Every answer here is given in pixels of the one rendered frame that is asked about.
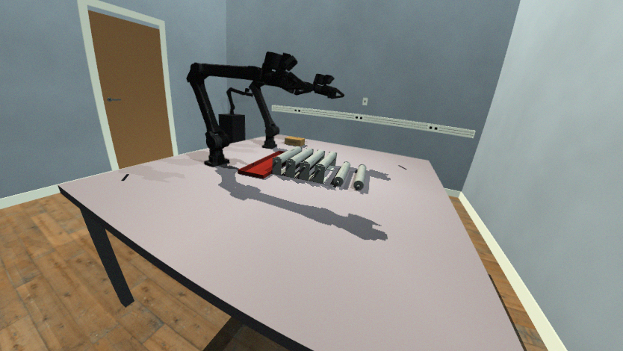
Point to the brown cardboard box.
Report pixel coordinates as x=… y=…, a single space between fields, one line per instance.
x=295 y=141

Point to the red scrap tray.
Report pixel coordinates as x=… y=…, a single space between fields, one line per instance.
x=263 y=167

